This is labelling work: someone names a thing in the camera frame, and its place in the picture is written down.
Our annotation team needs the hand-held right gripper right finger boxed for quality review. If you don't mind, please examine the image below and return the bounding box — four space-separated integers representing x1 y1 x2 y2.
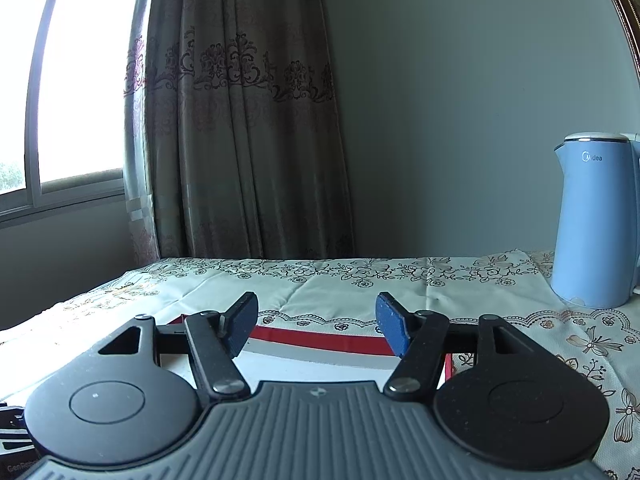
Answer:
375 291 545 403

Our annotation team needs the window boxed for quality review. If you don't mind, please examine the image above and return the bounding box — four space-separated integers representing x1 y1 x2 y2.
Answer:
0 0 143 226

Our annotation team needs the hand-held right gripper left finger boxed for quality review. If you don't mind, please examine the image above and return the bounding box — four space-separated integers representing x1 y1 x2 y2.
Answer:
96 291 260 403

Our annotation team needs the blue electric kettle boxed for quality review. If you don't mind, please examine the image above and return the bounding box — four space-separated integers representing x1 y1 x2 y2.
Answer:
550 132 640 309

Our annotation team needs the red cardboard box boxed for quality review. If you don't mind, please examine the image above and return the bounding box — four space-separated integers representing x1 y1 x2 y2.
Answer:
159 312 453 396

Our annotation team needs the brown patterned curtain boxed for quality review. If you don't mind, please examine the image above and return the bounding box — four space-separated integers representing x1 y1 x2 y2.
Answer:
145 0 356 261

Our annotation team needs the sheer embroidered curtain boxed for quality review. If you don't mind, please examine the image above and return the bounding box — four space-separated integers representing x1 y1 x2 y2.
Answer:
122 0 161 266

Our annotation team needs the wooden headboard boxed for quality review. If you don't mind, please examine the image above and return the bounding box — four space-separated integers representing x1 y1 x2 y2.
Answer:
592 0 640 81

